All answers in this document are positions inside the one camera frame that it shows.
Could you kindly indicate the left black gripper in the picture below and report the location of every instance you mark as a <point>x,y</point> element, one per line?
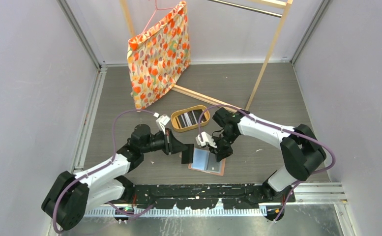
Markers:
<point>171,145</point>

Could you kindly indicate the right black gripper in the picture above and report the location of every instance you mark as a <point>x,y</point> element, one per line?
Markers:
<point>221,153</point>

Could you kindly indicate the dark credit card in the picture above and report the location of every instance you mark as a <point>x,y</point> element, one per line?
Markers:
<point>213,166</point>

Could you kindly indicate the pink leather card holder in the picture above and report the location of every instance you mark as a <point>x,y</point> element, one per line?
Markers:
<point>208,172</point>

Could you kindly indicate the tan oval card tray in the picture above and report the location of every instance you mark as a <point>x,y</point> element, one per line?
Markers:
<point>175,124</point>

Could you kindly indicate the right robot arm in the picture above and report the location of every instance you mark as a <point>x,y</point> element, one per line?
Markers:
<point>301,155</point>

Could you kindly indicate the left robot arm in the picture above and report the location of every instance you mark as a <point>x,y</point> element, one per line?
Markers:
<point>72,195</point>

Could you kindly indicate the stack of credit cards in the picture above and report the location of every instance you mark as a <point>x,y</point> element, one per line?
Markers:
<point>189,118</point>

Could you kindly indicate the floral orange fabric bag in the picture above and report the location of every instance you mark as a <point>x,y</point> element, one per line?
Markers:
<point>158,56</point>

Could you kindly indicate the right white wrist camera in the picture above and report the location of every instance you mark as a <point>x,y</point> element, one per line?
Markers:
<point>205,140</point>

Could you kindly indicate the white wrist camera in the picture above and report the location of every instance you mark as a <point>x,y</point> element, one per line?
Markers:
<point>161,121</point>
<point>205,140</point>

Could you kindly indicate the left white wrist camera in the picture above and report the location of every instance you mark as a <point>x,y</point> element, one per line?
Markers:
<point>161,121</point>

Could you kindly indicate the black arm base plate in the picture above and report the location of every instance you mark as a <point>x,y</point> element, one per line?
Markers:
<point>200,196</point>

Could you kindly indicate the pink wire hanger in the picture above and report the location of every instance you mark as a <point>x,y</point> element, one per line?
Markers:
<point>156,9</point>

